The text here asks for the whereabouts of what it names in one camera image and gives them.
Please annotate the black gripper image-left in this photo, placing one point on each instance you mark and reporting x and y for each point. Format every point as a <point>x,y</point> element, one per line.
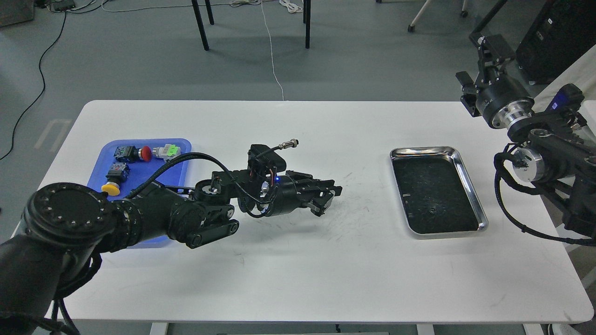
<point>299,193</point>

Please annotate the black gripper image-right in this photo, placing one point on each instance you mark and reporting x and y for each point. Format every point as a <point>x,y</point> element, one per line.
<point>502,103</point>

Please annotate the black robot arm image-left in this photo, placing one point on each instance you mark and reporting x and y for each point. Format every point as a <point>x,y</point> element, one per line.
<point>65,227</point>

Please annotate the silver metal tray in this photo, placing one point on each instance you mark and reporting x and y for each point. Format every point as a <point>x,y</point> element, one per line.
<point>437,177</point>

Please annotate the blue plastic tray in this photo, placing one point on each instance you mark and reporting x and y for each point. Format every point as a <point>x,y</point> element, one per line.
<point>139,171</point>

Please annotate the black equipment case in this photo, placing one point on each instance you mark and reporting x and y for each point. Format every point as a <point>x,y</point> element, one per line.
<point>563,31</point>

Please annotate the beige cloth cover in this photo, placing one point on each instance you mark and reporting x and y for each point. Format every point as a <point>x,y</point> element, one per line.
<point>582,73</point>

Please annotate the white green switch block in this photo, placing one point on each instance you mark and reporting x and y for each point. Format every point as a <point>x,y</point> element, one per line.
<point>166,153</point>

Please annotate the red push button switch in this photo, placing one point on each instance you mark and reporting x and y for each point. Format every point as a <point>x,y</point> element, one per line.
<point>131,154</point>

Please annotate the yellow push button switch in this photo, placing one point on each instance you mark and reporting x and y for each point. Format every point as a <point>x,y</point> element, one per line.
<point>117,174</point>

